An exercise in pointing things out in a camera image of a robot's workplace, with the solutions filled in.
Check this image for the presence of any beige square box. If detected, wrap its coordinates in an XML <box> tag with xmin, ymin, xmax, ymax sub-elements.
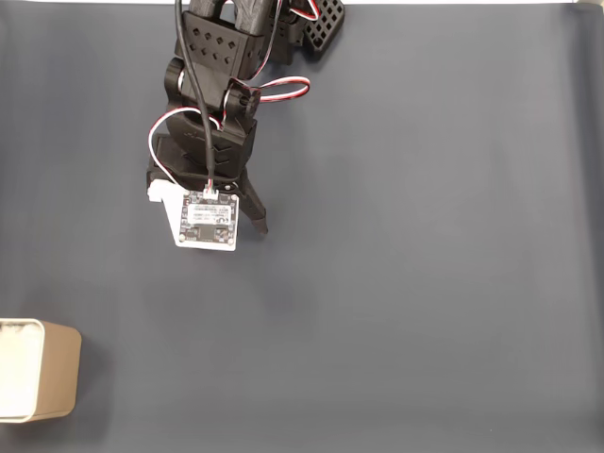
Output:
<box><xmin>0</xmin><ymin>318</ymin><xmax>83</xmax><ymax>425</ymax></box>

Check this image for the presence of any dark blue table mat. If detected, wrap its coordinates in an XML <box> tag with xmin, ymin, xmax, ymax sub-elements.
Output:
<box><xmin>0</xmin><ymin>3</ymin><xmax>604</xmax><ymax>453</ymax></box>

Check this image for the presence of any white paper sheet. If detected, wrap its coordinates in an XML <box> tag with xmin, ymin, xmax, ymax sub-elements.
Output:
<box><xmin>0</xmin><ymin>323</ymin><xmax>42</xmax><ymax>419</ymax></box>

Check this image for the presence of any white camera board module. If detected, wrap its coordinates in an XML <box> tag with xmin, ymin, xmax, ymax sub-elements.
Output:
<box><xmin>143</xmin><ymin>180</ymin><xmax>241</xmax><ymax>253</ymax></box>

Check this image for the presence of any red white servo wire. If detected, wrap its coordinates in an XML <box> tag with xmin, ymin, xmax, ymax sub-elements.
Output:
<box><xmin>221</xmin><ymin>0</ymin><xmax>311</xmax><ymax>132</ymax></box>
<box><xmin>147</xmin><ymin>107</ymin><xmax>224</xmax><ymax>190</ymax></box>
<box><xmin>285</xmin><ymin>0</ymin><xmax>322</xmax><ymax>21</ymax></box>

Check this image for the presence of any black camera cable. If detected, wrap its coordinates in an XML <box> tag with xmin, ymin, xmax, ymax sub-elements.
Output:
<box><xmin>174</xmin><ymin>0</ymin><xmax>217</xmax><ymax>191</ymax></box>

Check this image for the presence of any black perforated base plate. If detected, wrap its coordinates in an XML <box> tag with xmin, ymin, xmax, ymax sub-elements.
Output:
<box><xmin>301</xmin><ymin>0</ymin><xmax>346</xmax><ymax>61</ymax></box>

